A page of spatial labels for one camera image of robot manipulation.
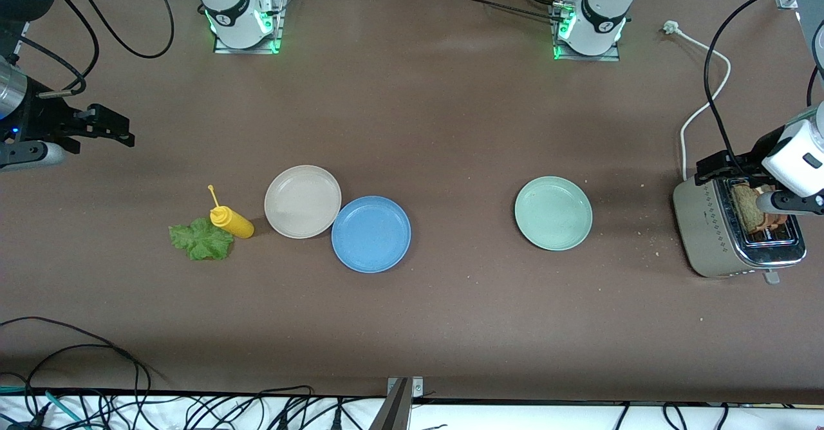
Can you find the blue round plate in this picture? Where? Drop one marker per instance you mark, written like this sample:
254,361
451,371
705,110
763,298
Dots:
370,233

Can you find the green lettuce leaf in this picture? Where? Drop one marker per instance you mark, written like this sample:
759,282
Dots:
203,243

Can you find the yellow mustard squeeze bottle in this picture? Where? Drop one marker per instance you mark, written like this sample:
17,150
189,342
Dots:
237,224

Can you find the silver two-slot toaster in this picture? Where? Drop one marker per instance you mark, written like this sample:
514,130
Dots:
705,224

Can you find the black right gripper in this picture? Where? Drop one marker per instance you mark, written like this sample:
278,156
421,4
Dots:
40,123

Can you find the pale green round plate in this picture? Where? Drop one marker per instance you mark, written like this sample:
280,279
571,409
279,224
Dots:
553,213

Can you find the grey metal bar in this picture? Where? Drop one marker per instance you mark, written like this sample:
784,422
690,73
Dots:
393,411

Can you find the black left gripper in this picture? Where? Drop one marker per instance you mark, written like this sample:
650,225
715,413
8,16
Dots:
750,161

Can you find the beige round plate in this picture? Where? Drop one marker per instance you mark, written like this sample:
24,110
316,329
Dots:
299,201

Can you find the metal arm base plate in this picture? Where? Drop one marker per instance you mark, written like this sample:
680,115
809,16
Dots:
605,57
225,49

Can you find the metal corner bracket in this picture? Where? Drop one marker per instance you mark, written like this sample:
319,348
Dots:
417,388

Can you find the brown table mat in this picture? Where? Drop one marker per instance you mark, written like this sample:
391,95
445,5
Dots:
450,127

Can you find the brown bread slice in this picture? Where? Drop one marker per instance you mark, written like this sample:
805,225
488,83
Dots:
772,221
745,208

